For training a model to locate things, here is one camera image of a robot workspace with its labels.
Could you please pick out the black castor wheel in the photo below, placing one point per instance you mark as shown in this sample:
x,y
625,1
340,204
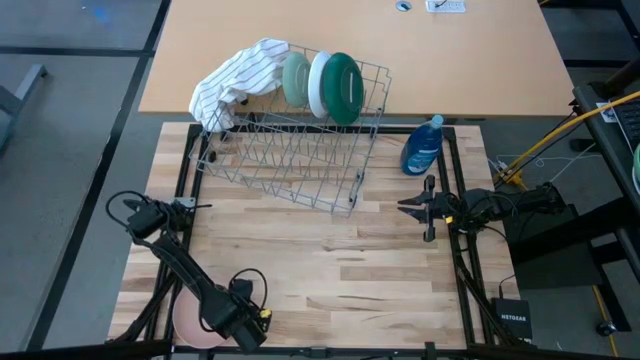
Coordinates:
x,y
606,328

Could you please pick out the pale green cup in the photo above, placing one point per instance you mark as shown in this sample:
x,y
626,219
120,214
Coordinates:
x,y
637,170

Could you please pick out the grey bench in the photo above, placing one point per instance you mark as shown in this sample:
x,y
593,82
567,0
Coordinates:
x,y
30,80

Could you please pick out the black Netgear network switch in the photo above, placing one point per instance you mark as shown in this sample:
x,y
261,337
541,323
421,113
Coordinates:
x,y
512,317

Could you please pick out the round grey desk grommet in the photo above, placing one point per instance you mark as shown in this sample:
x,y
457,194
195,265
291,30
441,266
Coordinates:
x,y
404,6

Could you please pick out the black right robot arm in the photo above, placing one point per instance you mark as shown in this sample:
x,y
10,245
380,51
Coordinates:
x,y
480,207

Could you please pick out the blue dish soap bottle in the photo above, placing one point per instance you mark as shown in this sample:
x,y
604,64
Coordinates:
x,y
420,150

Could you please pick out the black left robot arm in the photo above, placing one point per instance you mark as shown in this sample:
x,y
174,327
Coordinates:
x,y
175,260

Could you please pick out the white plate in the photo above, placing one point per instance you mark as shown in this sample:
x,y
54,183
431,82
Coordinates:
x,y
315,85

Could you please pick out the black metal table frame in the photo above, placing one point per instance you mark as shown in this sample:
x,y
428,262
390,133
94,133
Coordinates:
x,y
320,353

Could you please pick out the orange wooden desk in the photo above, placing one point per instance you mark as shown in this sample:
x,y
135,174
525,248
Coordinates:
x,y
450,60

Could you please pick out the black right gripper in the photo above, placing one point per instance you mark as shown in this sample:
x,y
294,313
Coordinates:
x,y
440,207

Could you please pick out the white power strip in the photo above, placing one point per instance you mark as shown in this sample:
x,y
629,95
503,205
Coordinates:
x,y
450,7

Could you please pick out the pink plate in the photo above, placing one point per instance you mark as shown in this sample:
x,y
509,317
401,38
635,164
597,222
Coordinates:
x,y
187,320

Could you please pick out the black side desk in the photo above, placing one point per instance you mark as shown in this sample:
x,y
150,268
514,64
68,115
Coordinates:
x,y
612,150

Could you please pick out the light green plate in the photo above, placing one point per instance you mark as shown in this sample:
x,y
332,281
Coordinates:
x,y
296,80

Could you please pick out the white striped dish cloth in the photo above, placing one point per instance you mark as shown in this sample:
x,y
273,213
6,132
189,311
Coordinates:
x,y
235,80

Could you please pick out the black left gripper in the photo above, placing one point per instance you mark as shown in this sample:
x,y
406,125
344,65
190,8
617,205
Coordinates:
x,y
242,292

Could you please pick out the dark green plate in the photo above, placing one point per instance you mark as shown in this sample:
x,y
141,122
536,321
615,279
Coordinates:
x,y
337,95

